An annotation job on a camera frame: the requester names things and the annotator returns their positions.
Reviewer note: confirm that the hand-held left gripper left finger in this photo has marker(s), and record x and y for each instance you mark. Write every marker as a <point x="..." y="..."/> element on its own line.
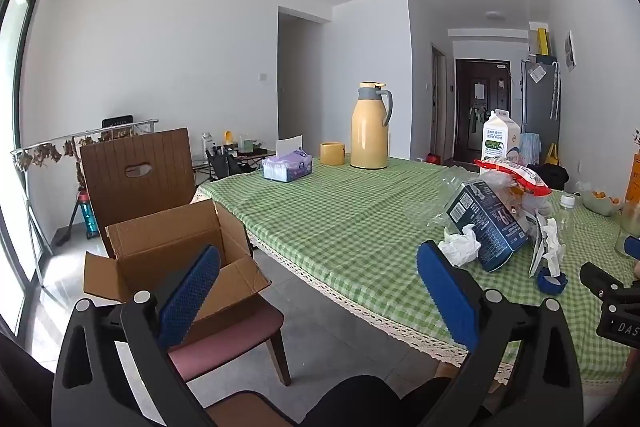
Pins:
<point x="190" y="297"/>

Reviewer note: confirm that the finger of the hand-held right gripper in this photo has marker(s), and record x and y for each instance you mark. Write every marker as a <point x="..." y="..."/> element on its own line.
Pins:
<point x="602" y="279"/>
<point x="633" y="247"/>

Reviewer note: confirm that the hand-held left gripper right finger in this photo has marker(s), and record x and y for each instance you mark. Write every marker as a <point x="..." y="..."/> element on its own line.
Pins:
<point x="447" y="297"/>

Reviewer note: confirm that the white tissue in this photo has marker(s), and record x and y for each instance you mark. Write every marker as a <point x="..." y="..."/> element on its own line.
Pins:
<point x="460" y="249"/>

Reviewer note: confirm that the blue bottle cap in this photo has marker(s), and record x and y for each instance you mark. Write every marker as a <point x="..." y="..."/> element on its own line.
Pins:
<point x="545" y="284"/>

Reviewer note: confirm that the brown cardboard box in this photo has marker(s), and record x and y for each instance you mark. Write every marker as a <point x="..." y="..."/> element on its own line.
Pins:
<point x="150" y="247"/>

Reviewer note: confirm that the white wrapper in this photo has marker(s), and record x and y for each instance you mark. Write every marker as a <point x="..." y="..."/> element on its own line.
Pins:
<point x="547" y="242"/>

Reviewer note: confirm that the clear plastic bottle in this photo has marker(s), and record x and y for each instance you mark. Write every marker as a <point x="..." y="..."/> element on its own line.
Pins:
<point x="566" y="202"/>

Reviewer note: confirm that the dark blue carton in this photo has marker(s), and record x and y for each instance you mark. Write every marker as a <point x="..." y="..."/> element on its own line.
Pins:
<point x="490" y="227"/>

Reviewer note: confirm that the clear plastic bag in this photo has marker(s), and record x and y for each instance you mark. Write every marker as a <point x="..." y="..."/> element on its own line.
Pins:
<point x="452" y="187"/>

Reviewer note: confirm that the red and white snack bag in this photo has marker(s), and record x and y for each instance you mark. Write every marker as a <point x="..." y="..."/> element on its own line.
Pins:
<point x="525" y="177"/>

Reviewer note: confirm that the white milk carton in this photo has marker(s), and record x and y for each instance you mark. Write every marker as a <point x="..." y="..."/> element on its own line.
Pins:
<point x="500" y="142"/>

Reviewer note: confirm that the ribbed drinking glass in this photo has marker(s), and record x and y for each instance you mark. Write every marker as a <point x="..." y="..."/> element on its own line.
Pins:
<point x="629" y="227"/>

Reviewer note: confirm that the pale green fruit bowl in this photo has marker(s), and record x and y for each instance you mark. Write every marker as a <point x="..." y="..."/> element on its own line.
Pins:
<point x="597" y="206"/>

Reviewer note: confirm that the pile of small oranges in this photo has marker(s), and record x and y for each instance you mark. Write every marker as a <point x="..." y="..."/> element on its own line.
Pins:
<point x="600" y="195"/>

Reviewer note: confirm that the black bag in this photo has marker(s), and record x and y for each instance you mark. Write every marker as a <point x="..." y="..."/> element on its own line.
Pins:
<point x="552" y="177"/>

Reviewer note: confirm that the dried flower branch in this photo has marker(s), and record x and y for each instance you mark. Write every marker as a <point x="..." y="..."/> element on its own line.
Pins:
<point x="636" y="138"/>

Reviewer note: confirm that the brown chair with pink seat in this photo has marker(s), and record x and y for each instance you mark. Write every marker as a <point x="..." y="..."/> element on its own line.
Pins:
<point x="165" y="187"/>

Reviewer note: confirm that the green checked tablecloth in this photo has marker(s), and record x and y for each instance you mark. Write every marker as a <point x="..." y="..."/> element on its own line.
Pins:
<point x="350" y="217"/>

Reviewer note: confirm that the brown wooden chair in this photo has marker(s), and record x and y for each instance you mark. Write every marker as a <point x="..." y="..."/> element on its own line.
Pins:
<point x="245" y="414"/>

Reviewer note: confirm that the black folding chair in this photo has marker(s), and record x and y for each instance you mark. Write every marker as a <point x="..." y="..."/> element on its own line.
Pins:
<point x="222" y="164"/>

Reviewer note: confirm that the person's leg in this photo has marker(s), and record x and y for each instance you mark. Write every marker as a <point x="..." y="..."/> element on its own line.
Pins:
<point x="360" y="402"/>

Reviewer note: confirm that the red box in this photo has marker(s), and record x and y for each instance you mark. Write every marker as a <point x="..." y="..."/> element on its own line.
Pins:
<point x="433" y="159"/>

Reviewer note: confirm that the pastel printed bag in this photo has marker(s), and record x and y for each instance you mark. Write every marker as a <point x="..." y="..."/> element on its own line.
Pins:
<point x="531" y="149"/>

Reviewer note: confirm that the low side table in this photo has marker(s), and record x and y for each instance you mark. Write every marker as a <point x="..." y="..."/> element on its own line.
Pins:
<point x="250" y="154"/>

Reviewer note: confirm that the purple tissue pack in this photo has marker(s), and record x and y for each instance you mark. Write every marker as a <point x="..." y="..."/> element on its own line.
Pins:
<point x="287" y="167"/>

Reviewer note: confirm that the grey fridge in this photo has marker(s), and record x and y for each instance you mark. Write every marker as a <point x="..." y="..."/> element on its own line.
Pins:
<point x="537" y="107"/>

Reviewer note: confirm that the white folded umbrella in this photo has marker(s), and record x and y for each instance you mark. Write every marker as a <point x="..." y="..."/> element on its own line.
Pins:
<point x="555" y="92"/>

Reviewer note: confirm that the yellow cup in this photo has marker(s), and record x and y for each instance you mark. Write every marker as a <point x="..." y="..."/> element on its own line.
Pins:
<point x="332" y="154"/>

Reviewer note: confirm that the yellow thermos jug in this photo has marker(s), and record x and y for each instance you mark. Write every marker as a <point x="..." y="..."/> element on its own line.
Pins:
<point x="367" y="132"/>

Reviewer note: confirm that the metal drying rack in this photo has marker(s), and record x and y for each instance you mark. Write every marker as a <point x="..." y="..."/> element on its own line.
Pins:
<point x="125" y="125"/>

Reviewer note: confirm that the grey interior door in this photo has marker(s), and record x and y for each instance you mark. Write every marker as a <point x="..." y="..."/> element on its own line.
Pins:
<point x="438" y="107"/>

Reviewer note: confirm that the dark brown entrance door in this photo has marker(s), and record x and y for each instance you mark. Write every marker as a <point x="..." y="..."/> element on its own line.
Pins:
<point x="492" y="107"/>

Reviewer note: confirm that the bunch of dried plants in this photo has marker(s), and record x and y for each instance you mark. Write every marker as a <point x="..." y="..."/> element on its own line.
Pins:
<point x="45" y="154"/>

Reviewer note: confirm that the yellow box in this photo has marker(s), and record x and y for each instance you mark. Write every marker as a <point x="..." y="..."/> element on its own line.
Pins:
<point x="542" y="42"/>

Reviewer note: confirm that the dark framed window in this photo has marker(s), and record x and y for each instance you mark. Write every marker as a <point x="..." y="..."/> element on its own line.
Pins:
<point x="15" y="57"/>

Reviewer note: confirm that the wall picture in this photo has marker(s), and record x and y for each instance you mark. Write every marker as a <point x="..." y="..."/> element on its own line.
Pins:
<point x="569" y="52"/>

